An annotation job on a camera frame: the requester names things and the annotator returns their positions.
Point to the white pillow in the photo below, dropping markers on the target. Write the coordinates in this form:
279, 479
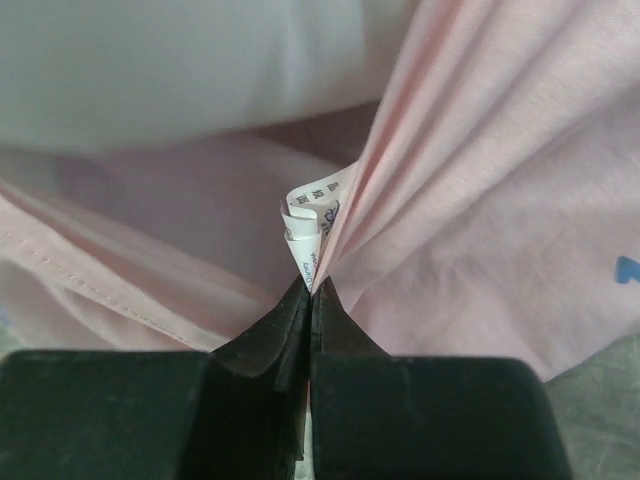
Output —
80, 76

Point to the white care label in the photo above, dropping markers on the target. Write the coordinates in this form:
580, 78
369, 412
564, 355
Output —
308, 214

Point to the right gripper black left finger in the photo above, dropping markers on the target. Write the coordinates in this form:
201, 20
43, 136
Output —
237, 412

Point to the pink pillowcase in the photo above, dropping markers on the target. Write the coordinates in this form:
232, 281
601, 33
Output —
494, 208

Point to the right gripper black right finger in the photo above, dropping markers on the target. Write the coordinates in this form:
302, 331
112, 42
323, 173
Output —
378, 416

